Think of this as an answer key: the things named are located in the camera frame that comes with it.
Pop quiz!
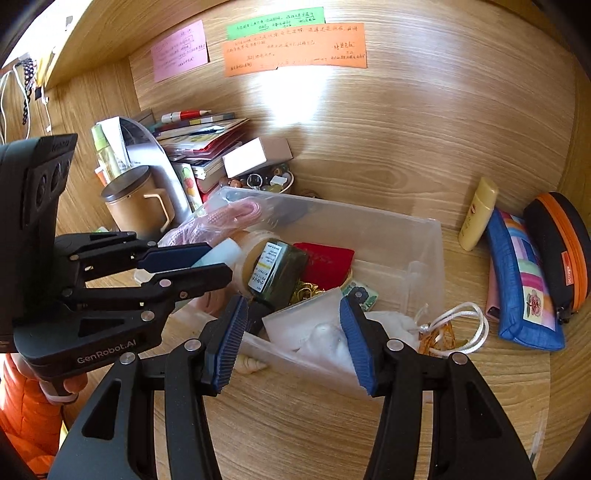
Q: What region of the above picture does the green sticky note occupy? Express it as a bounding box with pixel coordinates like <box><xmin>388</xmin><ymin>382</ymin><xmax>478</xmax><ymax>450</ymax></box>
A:
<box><xmin>226</xmin><ymin>7</ymin><xmax>325</xmax><ymax>40</ymax></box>

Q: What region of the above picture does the orange cord gourd charm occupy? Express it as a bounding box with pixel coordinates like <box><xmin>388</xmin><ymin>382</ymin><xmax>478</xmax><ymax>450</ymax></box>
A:
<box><xmin>417</xmin><ymin>322</ymin><xmax>459</xmax><ymax>357</ymax></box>

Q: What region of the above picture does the white floral bowl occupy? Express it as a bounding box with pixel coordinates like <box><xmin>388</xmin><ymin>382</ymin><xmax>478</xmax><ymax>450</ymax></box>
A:
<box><xmin>228</xmin><ymin>161</ymin><xmax>296</xmax><ymax>195</ymax></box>

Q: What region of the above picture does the white cloth drawstring bag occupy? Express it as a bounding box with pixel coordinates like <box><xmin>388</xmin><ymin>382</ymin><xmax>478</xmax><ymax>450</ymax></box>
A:
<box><xmin>262</xmin><ymin>288</ymin><xmax>490</xmax><ymax>372</ymax></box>

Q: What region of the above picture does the black orange zip case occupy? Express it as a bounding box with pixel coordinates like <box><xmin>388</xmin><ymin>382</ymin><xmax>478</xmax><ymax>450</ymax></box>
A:
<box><xmin>523</xmin><ymin>191</ymin><xmax>591</xmax><ymax>326</ymax></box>

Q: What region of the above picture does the stack of books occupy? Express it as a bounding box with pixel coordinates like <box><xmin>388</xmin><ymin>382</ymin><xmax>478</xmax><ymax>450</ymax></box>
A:
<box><xmin>139</xmin><ymin>108</ymin><xmax>252</xmax><ymax>192</ymax></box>

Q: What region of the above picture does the brown ceramic mug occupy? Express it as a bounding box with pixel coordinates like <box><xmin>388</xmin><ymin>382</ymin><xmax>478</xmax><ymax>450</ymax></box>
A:
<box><xmin>100</xmin><ymin>165</ymin><xmax>176</xmax><ymax>234</ymax></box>

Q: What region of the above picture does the wooden desktop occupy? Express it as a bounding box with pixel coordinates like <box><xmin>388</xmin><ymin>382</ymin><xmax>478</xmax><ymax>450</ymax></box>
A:
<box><xmin>60</xmin><ymin>175</ymin><xmax>583</xmax><ymax>480</ymax></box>

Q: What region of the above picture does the grey desk organiser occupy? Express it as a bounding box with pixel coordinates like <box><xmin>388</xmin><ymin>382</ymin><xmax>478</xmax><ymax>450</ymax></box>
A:
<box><xmin>95</xmin><ymin>116</ymin><xmax>192</xmax><ymax>232</ymax></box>

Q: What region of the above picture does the fruit print book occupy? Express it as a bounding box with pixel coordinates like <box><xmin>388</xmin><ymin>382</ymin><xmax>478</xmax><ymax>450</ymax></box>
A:
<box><xmin>178</xmin><ymin>164</ymin><xmax>205</xmax><ymax>214</ymax></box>

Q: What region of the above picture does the pink cord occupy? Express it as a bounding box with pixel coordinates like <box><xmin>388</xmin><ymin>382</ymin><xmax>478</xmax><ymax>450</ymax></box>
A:
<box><xmin>157</xmin><ymin>196</ymin><xmax>264</xmax><ymax>250</ymax></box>

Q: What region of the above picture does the blue patchwork pouch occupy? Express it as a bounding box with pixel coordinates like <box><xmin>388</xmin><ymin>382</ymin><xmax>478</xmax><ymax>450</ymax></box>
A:
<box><xmin>485</xmin><ymin>209</ymin><xmax>566</xmax><ymax>352</ymax></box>

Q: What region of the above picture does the small white box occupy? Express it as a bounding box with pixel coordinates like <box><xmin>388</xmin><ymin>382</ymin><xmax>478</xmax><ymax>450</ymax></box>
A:
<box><xmin>222</xmin><ymin>137</ymin><xmax>294</xmax><ymax>178</ymax></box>

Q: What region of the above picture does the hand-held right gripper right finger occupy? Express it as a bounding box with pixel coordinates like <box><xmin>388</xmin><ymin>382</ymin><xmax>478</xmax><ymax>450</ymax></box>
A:
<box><xmin>339</xmin><ymin>292</ymin><xmax>536</xmax><ymax>480</ymax></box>

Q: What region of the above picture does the person's left hand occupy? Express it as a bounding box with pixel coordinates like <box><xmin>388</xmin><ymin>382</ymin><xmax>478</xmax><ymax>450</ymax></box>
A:
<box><xmin>7</xmin><ymin>353</ymin><xmax>89</xmax><ymax>404</ymax></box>

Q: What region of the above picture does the white cable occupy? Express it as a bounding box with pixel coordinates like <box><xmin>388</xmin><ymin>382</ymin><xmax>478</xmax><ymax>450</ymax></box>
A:
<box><xmin>0</xmin><ymin>69</ymin><xmax>28</xmax><ymax>144</ymax></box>

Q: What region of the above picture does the pink wallet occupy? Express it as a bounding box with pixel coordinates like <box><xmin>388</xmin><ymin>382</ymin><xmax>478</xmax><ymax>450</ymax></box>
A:
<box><xmin>485</xmin><ymin>265</ymin><xmax>503</xmax><ymax>322</ymax></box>

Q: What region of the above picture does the clear plastic bin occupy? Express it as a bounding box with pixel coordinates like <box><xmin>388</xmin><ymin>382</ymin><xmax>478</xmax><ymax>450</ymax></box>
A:
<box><xmin>159</xmin><ymin>186</ymin><xmax>446</xmax><ymax>402</ymax></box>

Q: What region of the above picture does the red white pen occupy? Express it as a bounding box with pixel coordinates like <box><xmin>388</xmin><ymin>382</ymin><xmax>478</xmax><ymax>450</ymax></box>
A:
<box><xmin>159</xmin><ymin>109</ymin><xmax>212</xmax><ymax>123</ymax></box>

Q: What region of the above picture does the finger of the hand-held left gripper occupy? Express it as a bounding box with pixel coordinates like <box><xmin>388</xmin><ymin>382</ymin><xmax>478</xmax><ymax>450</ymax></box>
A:
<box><xmin>69</xmin><ymin>233</ymin><xmax>213</xmax><ymax>282</ymax></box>
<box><xmin>62</xmin><ymin>263</ymin><xmax>234</xmax><ymax>344</ymax></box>

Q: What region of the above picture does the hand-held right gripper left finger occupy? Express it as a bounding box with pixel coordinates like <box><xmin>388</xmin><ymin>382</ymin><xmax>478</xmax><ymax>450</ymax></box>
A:
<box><xmin>46</xmin><ymin>295</ymin><xmax>250</xmax><ymax>480</ymax></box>

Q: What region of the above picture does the person's left forearm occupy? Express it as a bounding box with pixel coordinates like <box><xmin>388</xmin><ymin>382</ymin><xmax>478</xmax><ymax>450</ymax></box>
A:
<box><xmin>0</xmin><ymin>355</ymin><xmax>65</xmax><ymax>464</ymax></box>

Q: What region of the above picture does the pink sticky note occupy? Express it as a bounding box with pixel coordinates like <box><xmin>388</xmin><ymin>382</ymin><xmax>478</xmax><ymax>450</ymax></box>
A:
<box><xmin>151</xmin><ymin>19</ymin><xmax>209</xmax><ymax>83</ymax></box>

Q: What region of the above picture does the orange sticky note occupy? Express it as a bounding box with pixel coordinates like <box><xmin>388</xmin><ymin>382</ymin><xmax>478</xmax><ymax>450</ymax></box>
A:
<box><xmin>221</xmin><ymin>22</ymin><xmax>369</xmax><ymax>78</ymax></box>

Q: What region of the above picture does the cream round jar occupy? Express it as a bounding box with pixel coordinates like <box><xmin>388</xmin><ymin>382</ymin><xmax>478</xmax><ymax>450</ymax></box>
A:
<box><xmin>231</xmin><ymin>231</ymin><xmax>282</xmax><ymax>294</ymax></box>

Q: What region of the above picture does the cream spiral seashell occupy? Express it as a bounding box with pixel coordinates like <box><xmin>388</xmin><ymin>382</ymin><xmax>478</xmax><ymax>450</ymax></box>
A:
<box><xmin>238</xmin><ymin>355</ymin><xmax>269</xmax><ymax>374</ymax></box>

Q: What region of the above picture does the green glass spray bottle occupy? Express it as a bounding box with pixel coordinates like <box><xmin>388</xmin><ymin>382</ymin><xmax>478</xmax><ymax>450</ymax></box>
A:
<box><xmin>247</xmin><ymin>240</ymin><xmax>310</xmax><ymax>312</ymax></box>

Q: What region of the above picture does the yellow bottle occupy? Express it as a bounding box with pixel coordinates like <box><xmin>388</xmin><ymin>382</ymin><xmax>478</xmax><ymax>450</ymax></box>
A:
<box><xmin>458</xmin><ymin>176</ymin><xmax>500</xmax><ymax>252</ymax></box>

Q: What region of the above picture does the red velvet ornament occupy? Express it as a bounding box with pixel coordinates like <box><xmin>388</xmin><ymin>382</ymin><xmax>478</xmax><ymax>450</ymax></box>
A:
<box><xmin>293</xmin><ymin>242</ymin><xmax>355</xmax><ymax>288</ymax></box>

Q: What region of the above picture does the light blue small box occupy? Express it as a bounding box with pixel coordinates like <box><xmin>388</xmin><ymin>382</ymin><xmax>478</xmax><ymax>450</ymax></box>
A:
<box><xmin>190</xmin><ymin>239</ymin><xmax>243</xmax><ymax>269</ymax></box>

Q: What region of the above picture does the floral square tile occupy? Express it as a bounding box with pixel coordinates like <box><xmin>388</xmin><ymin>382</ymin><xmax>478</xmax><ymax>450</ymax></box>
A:
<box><xmin>341</xmin><ymin>282</ymin><xmax>380</xmax><ymax>311</ymax></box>

